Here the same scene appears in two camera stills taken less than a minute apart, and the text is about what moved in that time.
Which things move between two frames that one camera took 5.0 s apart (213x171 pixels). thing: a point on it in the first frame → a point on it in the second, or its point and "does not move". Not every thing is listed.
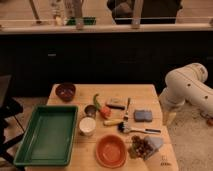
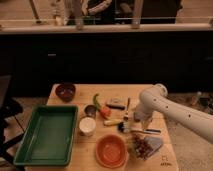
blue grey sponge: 142,116 does not move
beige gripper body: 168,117 → 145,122
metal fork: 126,116 does not move
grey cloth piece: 156,142 does not move
